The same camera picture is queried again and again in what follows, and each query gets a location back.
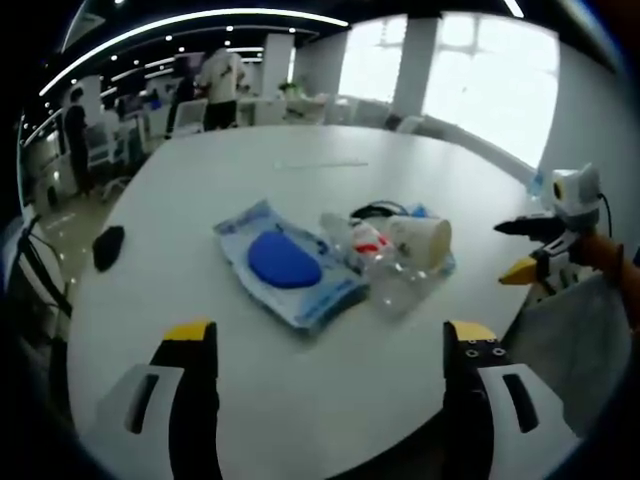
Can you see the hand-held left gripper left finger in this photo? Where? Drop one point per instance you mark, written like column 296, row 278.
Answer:
column 150, row 395

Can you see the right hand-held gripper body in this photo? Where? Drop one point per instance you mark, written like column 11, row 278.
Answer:
column 575, row 195

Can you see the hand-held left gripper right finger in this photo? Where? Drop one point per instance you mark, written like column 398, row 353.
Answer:
column 492, row 400

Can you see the white paper cup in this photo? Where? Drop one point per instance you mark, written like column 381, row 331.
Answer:
column 420, row 239

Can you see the clear plastic bottle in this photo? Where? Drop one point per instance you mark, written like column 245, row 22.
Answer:
column 385, row 270

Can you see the black cloth pouch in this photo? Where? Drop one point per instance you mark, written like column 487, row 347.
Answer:
column 109, row 247

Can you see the blue wet wipes pack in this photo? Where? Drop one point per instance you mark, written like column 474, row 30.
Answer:
column 287, row 260

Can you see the small clear bottle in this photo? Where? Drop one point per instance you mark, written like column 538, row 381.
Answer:
column 537, row 184

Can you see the black chair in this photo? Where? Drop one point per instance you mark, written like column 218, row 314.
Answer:
column 42, row 280

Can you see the white round table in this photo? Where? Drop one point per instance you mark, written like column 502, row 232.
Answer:
column 320, row 300

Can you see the green potted plant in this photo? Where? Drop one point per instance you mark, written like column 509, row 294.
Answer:
column 292, row 87

